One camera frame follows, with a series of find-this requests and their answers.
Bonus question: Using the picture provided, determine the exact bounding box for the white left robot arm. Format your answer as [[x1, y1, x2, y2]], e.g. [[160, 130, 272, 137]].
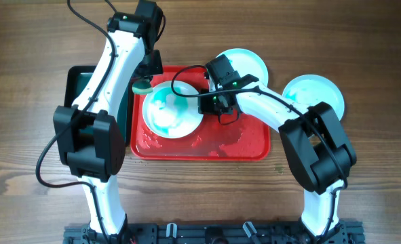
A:
[[51, 1, 165, 243]]

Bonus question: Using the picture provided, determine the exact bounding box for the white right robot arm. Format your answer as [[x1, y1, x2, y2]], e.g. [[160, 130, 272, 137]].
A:
[[199, 55, 357, 243]]

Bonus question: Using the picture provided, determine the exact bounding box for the black water basin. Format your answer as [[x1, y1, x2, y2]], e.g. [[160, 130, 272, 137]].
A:
[[64, 65, 134, 146]]

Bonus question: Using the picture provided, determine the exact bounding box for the green yellow sponge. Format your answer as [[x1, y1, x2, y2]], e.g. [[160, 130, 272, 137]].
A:
[[132, 79, 153, 95]]

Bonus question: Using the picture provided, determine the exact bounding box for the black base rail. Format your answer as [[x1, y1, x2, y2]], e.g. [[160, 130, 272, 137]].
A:
[[62, 220, 366, 244]]

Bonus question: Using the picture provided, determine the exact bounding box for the white plate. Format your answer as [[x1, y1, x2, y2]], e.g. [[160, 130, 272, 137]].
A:
[[142, 81, 204, 139]]

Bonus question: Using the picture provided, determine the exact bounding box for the white plate stained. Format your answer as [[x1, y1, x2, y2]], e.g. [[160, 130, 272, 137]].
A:
[[282, 75, 345, 120], [218, 48, 269, 86]]

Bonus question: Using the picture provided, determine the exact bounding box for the red plastic tray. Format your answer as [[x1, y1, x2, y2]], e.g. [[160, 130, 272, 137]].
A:
[[129, 65, 271, 162]]

